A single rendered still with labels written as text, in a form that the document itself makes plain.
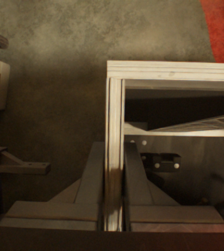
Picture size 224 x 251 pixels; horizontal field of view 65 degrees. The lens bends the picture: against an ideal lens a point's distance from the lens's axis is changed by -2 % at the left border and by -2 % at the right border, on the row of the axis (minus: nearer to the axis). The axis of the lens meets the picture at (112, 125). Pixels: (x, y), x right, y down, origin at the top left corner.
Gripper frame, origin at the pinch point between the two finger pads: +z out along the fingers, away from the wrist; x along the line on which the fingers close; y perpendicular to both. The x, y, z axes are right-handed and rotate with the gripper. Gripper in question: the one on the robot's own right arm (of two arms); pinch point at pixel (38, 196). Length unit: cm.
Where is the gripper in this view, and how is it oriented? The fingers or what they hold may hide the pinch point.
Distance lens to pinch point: 36.1
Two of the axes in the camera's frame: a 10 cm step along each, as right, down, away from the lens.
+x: 0.2, -9.9, -1.1
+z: 10.0, 0.2, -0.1
